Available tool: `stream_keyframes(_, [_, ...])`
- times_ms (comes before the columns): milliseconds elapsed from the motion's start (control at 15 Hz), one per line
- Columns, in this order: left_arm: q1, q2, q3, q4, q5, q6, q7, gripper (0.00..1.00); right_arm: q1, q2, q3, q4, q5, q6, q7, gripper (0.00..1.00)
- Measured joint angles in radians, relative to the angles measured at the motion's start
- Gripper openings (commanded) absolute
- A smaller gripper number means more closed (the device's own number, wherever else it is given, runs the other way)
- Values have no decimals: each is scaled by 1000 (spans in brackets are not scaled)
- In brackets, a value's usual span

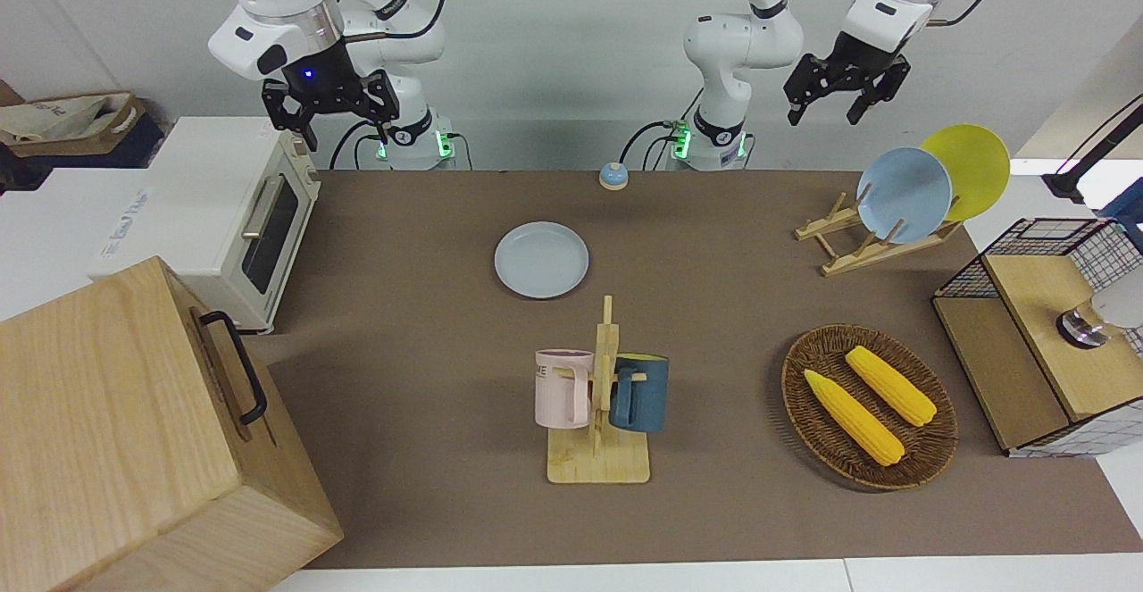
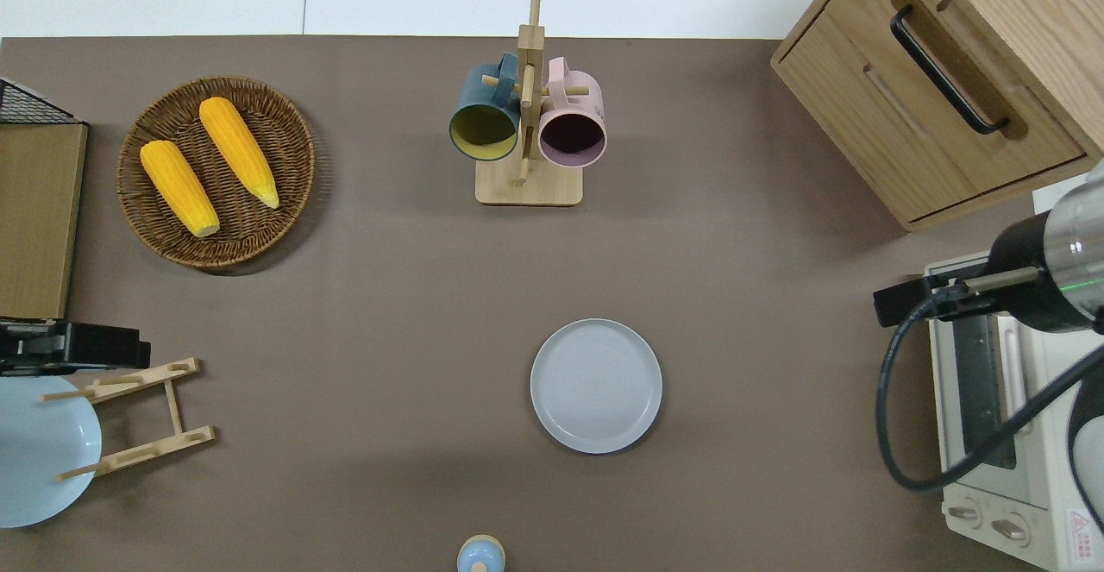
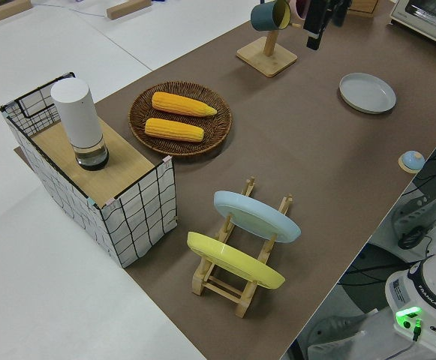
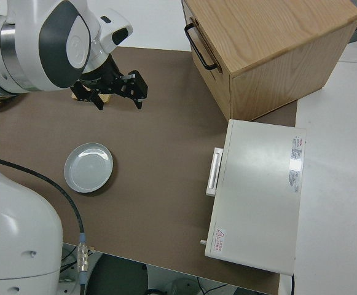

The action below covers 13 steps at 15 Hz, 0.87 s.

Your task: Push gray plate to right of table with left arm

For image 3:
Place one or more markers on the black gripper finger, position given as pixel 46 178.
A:
pixel 339 17
pixel 314 26

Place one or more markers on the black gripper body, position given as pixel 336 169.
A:
pixel 330 3

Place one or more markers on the gray round plate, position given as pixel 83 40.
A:
pixel 367 92

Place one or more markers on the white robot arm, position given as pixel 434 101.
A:
pixel 427 292

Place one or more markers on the light blue plate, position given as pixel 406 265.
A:
pixel 255 217

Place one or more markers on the yellow plate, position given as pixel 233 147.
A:
pixel 236 262

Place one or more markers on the pink mug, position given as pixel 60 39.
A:
pixel 300 8

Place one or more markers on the dark teal mug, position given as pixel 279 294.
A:
pixel 264 17

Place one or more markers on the wooden mug rack stand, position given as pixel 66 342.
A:
pixel 268 62

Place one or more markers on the cream toaster oven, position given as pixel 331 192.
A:
pixel 424 17

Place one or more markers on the large brown table mat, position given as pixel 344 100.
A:
pixel 315 157

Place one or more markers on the round brown wicker tray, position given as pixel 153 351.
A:
pixel 217 131

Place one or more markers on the long pointed yellow corn cob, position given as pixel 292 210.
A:
pixel 180 104

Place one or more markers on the short blunt yellow corn cob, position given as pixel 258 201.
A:
pixel 172 130

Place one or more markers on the short light wooden block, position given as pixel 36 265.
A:
pixel 127 8

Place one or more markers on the white power strip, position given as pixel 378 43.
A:
pixel 409 213

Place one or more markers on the black power adapter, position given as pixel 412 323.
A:
pixel 411 238

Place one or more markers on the light wooden board lid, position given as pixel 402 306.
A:
pixel 127 165

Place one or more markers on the white cylinder bottle clear base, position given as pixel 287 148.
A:
pixel 77 112

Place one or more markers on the wooden dish rack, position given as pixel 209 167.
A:
pixel 217 290

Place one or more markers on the long light wooden block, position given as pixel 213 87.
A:
pixel 3 12

